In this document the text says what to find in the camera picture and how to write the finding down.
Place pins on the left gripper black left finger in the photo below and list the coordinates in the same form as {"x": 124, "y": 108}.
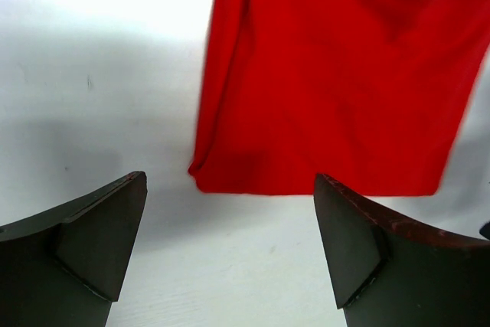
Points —
{"x": 66, "y": 266}

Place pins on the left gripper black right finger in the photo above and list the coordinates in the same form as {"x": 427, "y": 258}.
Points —
{"x": 389, "y": 270}

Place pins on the red t shirt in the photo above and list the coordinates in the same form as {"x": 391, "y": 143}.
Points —
{"x": 370, "y": 92}

